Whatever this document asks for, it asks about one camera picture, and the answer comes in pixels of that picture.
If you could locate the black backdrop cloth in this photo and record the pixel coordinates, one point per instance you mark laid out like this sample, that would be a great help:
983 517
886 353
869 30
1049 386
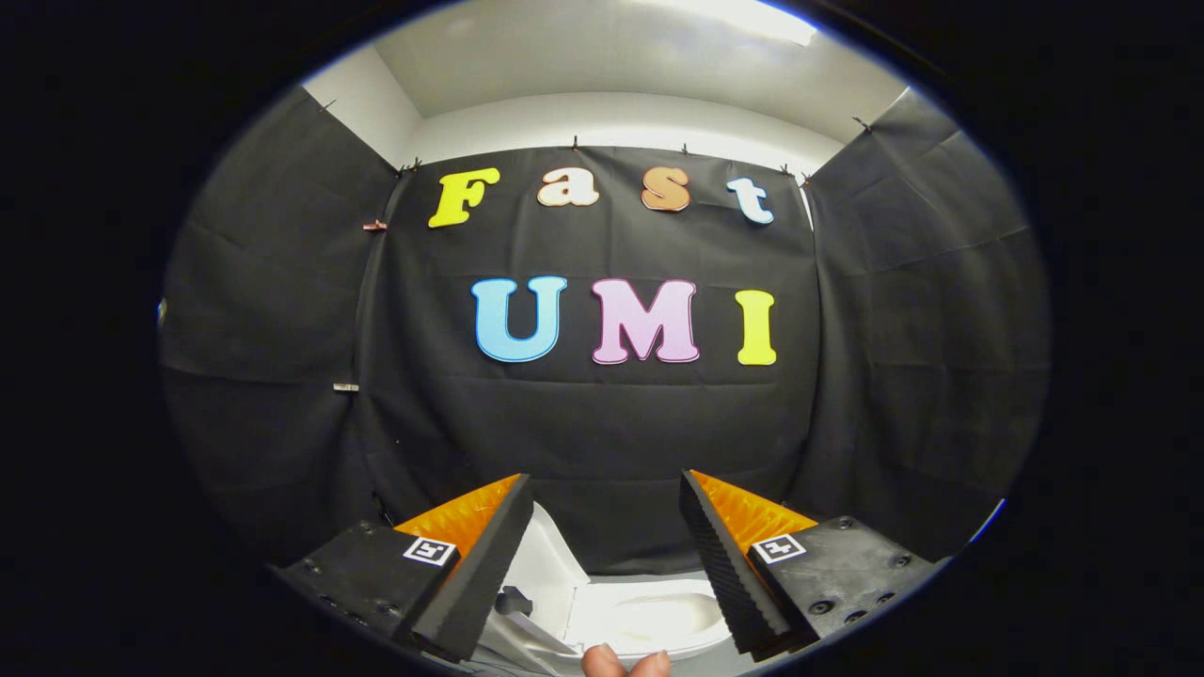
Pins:
611 442

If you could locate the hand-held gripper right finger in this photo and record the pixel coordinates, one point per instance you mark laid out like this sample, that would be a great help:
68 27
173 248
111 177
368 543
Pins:
720 564

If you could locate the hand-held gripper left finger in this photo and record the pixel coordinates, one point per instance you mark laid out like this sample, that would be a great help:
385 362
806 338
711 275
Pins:
480 574

